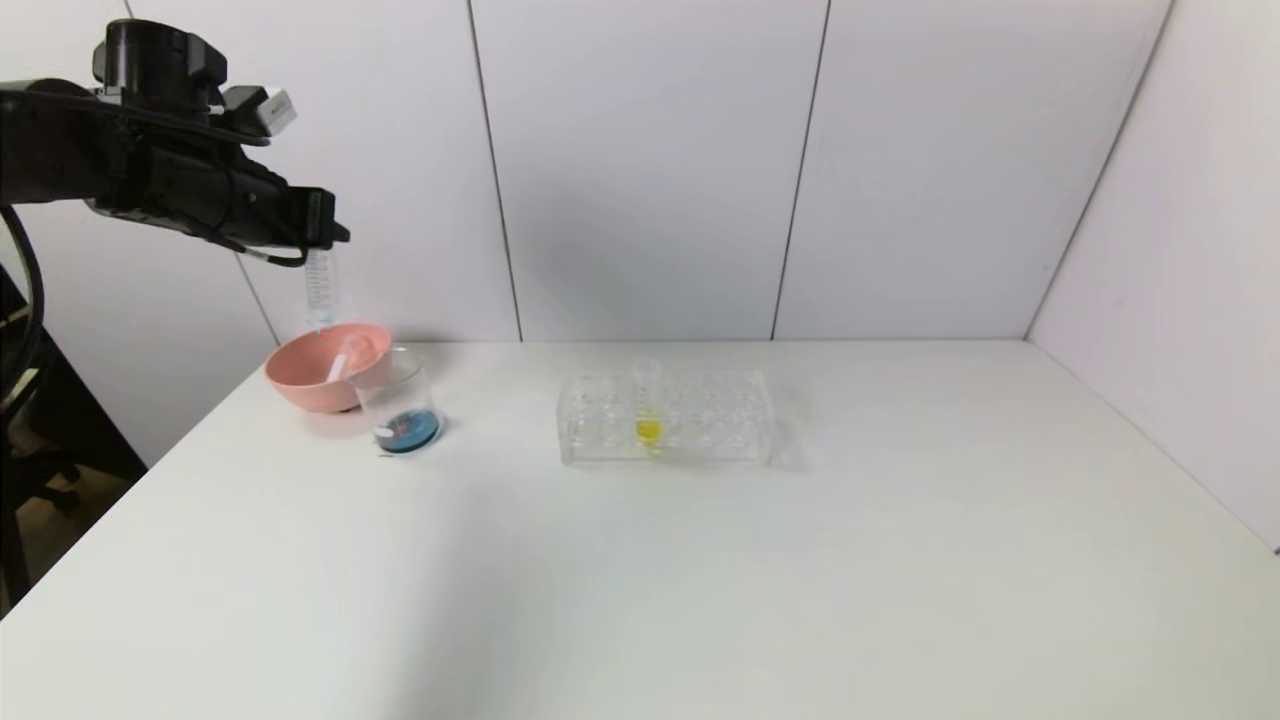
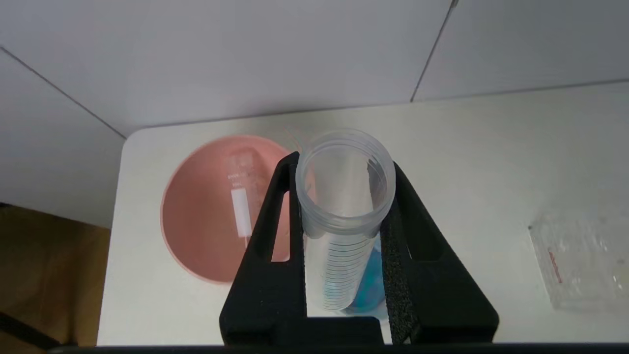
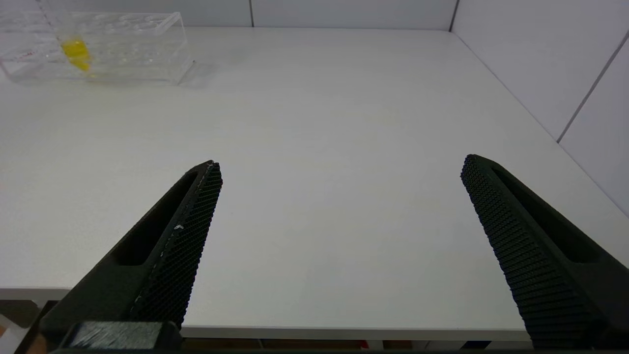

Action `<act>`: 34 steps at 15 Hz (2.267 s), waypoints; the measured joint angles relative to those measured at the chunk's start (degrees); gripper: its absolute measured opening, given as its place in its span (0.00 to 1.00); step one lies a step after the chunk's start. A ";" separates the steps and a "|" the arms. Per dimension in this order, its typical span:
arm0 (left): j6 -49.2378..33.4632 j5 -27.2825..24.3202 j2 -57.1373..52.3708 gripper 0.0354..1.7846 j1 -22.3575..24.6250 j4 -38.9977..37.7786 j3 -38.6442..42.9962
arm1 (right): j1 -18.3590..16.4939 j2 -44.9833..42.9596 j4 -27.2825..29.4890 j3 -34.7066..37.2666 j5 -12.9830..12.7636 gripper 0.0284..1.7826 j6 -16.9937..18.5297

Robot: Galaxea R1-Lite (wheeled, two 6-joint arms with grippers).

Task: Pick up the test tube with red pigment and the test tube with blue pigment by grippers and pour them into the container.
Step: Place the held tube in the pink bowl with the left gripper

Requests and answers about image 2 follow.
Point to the pink plastic bowl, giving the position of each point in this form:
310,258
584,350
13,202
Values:
201,231

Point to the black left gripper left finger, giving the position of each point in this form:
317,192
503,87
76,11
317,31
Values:
268,295

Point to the test tube with blue pigment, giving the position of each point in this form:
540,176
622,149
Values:
344,196

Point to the test tube with red pigment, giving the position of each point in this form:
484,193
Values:
242,211

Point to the clear acrylic test tube rack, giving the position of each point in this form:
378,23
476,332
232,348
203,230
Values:
585,260

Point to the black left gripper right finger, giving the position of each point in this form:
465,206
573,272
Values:
432,300

